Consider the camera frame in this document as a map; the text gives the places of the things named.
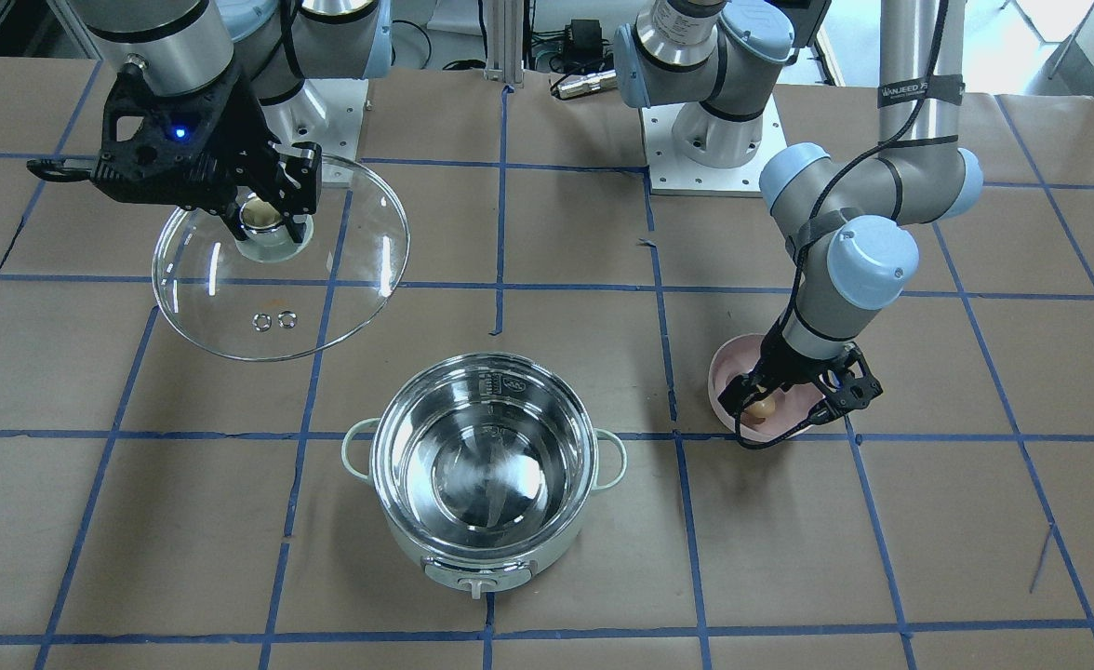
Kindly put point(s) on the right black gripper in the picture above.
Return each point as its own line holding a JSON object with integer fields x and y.
{"x": 234, "y": 133}

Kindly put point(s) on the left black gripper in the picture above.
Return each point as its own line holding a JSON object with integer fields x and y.
{"x": 782, "y": 363}

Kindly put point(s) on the glass pot lid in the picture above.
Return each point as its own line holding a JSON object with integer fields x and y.
{"x": 267, "y": 299}

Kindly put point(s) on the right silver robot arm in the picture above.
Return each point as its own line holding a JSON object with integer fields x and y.
{"x": 185, "y": 45}

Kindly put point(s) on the pale green steel pot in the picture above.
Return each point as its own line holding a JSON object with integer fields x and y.
{"x": 483, "y": 465}

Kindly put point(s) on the pink bowl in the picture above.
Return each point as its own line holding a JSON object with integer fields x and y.
{"x": 738, "y": 357}

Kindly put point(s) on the black power brick background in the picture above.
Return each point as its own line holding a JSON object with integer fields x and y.
{"x": 583, "y": 40}

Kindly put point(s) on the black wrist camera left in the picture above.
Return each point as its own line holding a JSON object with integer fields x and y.
{"x": 846, "y": 384}

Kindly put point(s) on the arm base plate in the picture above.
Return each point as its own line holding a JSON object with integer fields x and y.
{"x": 329, "y": 112}
{"x": 690, "y": 152}

